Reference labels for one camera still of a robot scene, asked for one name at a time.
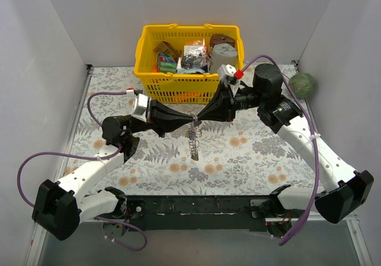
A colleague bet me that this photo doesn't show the silver key ring with hooks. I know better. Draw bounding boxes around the silver key ring with hooks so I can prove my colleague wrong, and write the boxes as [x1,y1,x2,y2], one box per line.
[185,111,204,161]

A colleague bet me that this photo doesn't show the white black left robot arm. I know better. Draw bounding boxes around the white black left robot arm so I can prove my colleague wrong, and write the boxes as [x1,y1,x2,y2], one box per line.
[32,95,193,240]

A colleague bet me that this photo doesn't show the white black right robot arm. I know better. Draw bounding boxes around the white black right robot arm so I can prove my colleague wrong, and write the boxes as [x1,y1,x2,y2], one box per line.
[198,64,374,224]

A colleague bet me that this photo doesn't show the grey paper roll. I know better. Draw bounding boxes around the grey paper roll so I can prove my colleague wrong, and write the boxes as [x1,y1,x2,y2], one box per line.
[208,43,238,74]

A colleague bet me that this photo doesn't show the clear bag of small items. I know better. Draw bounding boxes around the clear bag of small items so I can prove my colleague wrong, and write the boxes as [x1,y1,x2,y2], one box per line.
[177,39,208,74]

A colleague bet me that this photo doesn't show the green small box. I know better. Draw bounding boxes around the green small box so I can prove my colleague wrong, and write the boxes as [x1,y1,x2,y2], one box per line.
[157,54,177,73]

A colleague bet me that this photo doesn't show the yellow plastic basket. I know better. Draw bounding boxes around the yellow plastic basket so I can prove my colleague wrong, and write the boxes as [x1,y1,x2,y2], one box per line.
[134,24,244,104]

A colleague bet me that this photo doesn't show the floral table mat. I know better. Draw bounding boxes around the floral table mat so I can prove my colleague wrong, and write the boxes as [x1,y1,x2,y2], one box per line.
[66,67,314,195]

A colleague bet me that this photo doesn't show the green yarn ball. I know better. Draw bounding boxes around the green yarn ball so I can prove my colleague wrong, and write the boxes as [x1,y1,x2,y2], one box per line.
[288,73,318,99]

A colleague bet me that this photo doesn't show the brown round box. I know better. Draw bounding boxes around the brown round box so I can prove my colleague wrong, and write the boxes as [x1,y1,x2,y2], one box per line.
[210,34,236,48]

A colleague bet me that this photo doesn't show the brown cardboard packet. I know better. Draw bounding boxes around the brown cardboard packet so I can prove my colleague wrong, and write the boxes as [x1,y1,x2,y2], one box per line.
[153,41,180,60]

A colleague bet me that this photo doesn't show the black base bar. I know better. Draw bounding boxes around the black base bar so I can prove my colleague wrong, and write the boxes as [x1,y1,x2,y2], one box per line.
[118,195,286,231]

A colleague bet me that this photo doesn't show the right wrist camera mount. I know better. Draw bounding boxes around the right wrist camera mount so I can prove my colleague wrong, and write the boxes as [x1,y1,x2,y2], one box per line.
[217,64,241,98]

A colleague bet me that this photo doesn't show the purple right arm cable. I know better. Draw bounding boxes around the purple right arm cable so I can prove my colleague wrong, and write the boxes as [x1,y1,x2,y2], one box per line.
[241,54,321,246]

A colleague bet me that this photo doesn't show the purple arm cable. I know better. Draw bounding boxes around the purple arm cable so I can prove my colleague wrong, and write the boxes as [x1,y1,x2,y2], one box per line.
[16,90,148,251]
[241,54,321,246]

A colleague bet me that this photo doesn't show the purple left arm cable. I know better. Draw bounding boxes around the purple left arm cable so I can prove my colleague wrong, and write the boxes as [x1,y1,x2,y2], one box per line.
[16,90,148,251]

